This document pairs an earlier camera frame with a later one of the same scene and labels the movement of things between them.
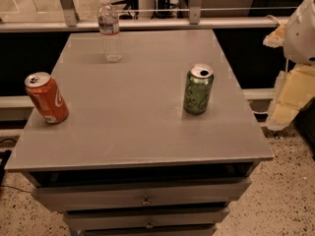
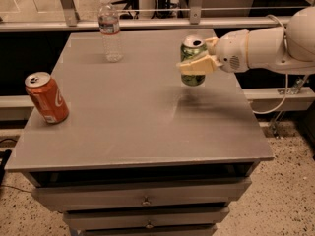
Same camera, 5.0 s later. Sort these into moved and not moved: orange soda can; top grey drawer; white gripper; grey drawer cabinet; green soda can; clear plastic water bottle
Moved: white gripper; green soda can
Not moved: grey drawer cabinet; top grey drawer; orange soda can; clear plastic water bottle
